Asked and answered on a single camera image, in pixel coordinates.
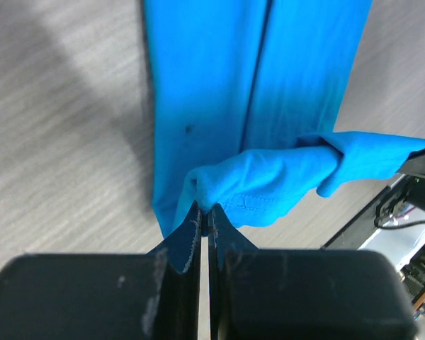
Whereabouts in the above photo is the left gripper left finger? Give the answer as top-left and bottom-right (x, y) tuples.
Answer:
(0, 205), (202, 339)

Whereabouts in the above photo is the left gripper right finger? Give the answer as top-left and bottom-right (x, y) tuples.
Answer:
(208, 205), (419, 339)

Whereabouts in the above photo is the blue t shirt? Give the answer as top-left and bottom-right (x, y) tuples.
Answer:
(144, 1), (425, 236)

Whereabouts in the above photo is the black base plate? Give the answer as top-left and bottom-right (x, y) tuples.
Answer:
(320, 183), (394, 251)

